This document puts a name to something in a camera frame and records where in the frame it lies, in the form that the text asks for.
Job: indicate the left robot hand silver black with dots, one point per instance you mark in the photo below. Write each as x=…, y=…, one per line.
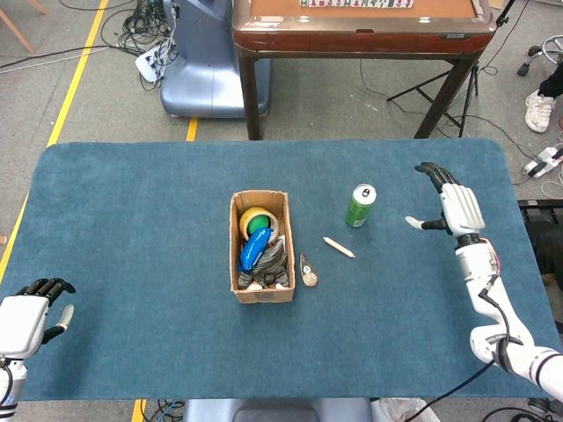
x=19, y=321

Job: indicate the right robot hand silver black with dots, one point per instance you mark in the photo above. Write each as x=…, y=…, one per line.
x=462, y=206

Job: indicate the green drink can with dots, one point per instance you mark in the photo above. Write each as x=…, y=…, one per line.
x=358, y=211

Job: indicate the small wooden stick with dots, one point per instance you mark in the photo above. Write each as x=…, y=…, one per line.
x=338, y=247

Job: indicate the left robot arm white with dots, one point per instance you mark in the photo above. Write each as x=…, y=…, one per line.
x=11, y=387

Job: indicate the yellow tape roll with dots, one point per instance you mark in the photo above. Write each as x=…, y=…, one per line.
x=247, y=215

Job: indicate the open cardboard box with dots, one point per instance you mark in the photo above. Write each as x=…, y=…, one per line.
x=264, y=295

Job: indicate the black crate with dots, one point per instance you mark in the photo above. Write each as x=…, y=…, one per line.
x=545, y=246

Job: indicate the white sneaker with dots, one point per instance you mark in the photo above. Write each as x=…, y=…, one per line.
x=540, y=112

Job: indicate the black tripod stand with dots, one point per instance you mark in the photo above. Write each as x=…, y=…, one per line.
x=475, y=83

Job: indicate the chrome stool with castors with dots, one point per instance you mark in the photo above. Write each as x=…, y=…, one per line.
x=523, y=69

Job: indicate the blue carpet table mat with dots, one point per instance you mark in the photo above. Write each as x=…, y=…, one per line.
x=132, y=220

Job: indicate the black trouser leg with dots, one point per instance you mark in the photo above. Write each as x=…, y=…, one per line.
x=554, y=83

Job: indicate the grey striped cloth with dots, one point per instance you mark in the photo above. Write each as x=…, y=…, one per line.
x=272, y=261

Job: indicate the brown mahjong table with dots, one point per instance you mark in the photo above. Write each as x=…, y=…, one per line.
x=352, y=41

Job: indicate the green ball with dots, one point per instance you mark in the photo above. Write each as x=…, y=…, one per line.
x=257, y=224

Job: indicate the blue snack packet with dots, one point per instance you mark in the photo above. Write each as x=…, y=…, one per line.
x=254, y=248

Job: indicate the clear plastic bag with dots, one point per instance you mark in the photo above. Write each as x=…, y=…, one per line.
x=404, y=411

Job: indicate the face-showing mahjong tile row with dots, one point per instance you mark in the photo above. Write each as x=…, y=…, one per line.
x=352, y=3

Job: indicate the grey blue robot torso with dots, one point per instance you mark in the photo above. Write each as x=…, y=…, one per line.
x=277, y=411

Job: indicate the white power strip with plugs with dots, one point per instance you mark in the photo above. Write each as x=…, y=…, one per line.
x=147, y=63

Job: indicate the white chair wooden legs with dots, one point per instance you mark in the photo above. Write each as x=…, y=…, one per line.
x=17, y=28

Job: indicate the white power strip red switch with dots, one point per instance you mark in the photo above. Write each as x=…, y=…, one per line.
x=538, y=165

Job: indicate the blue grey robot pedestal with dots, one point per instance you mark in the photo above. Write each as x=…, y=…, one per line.
x=206, y=66

